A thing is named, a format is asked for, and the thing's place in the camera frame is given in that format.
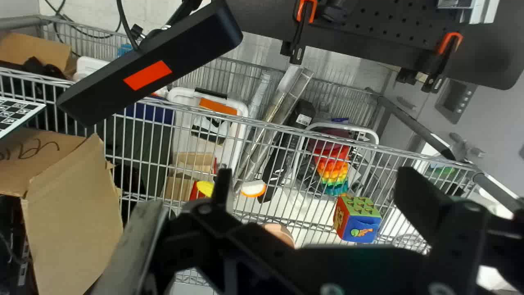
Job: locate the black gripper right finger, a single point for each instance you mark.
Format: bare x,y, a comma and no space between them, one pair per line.
419,199

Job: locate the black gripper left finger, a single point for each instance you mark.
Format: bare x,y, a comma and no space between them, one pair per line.
221,186

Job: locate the colourful soft toy cube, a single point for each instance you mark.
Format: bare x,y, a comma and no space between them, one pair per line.
357,219

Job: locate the white orange plastic case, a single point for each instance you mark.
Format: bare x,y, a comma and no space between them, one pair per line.
210,117

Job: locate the orange black clamp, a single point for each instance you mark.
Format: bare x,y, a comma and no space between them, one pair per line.
303,27
436,60

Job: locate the large brown cardboard box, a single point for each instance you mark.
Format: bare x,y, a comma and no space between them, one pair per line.
66,207

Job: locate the black perforated board table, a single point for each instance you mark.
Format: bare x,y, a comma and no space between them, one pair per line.
382,27

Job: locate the black white calibration board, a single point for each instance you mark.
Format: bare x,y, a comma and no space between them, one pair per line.
13,114

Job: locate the small brown cardboard box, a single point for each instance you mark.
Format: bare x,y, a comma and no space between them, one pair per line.
33,50

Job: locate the black stereo camera orange sticker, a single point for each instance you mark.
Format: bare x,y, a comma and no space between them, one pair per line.
157,60

